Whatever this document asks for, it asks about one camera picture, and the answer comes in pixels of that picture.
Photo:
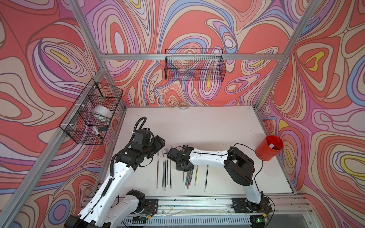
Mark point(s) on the back wall wire basket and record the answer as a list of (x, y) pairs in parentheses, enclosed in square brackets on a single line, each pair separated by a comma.
[(194, 64)]

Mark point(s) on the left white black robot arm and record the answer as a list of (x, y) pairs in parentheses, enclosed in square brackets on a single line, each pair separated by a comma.
[(100, 211)]

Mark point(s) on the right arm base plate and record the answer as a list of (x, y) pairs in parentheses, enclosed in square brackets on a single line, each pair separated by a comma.
[(242, 205)]

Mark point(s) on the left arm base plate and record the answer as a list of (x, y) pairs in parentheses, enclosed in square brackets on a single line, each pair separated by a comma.
[(149, 207)]

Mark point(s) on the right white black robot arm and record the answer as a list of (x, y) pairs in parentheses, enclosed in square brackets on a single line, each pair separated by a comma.
[(239, 167)]

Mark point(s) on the wall wire basket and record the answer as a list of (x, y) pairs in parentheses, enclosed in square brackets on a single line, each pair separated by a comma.
[(194, 64), (79, 121)]

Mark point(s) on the white tape roll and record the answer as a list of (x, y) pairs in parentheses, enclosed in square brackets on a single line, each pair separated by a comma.
[(102, 111)]

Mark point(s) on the red plastic cup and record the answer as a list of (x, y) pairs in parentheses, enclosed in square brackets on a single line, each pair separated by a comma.
[(269, 148)]

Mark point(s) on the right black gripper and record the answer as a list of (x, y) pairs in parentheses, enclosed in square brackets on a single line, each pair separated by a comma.
[(178, 167)]

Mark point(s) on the black pencil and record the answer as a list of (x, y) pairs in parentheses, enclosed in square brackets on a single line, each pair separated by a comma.
[(206, 179)]

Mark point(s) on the left wall wire basket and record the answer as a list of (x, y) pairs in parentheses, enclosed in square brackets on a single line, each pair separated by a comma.
[(79, 121)]

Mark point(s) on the green pencil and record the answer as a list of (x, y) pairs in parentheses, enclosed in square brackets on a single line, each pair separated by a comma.
[(163, 177)]

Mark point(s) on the bundle of coloured pencils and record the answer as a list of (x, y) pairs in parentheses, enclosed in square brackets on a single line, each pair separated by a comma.
[(188, 179)]

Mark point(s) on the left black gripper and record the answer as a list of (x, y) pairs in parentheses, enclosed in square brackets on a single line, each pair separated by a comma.
[(158, 143)]

